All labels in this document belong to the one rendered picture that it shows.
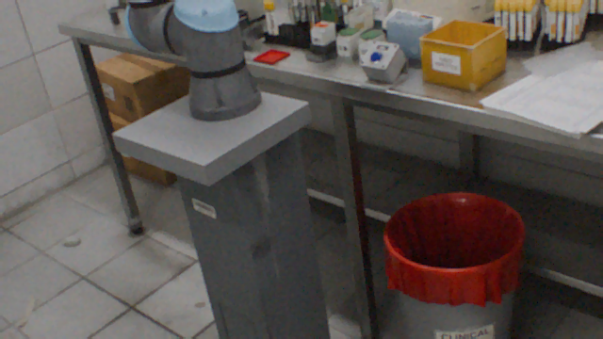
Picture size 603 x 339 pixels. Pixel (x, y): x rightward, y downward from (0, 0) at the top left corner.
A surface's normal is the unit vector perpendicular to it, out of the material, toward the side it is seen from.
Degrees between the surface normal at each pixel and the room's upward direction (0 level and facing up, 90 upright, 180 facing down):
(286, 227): 90
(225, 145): 1
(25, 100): 90
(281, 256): 90
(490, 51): 90
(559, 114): 0
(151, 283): 0
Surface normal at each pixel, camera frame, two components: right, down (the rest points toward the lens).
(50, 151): 0.74, 0.24
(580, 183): -0.65, 0.45
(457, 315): -0.14, 0.56
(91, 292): -0.14, -0.86
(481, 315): 0.23, 0.51
